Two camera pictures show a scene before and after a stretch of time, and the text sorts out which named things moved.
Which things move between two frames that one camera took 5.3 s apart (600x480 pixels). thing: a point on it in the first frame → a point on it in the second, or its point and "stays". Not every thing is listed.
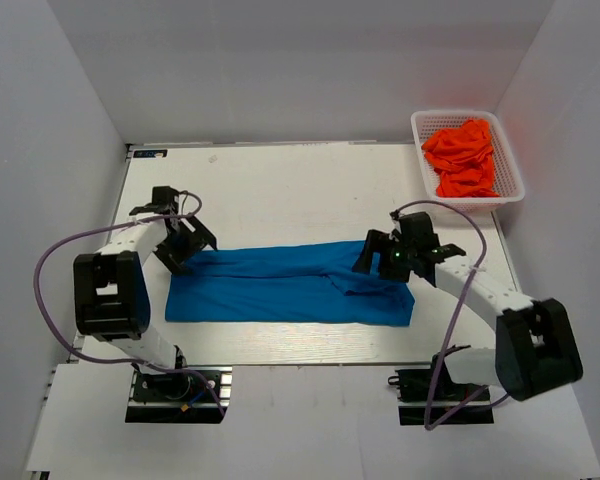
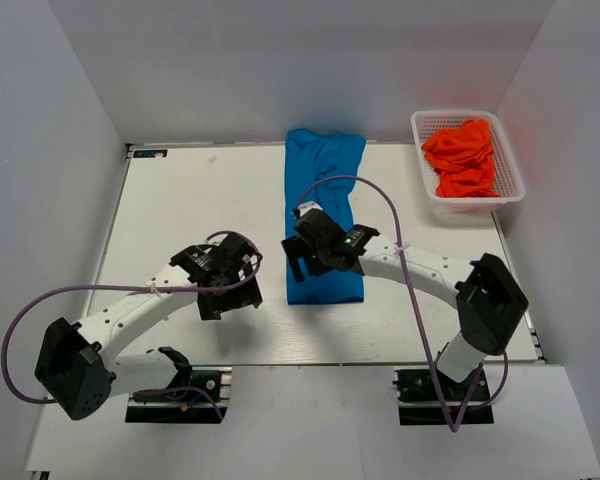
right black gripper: (381, 242) → (296, 248)
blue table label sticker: (150, 153) stays
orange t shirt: (462, 159) stays
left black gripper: (199, 239) → (248, 294)
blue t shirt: (311, 284) → (320, 168)
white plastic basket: (469, 160) stays
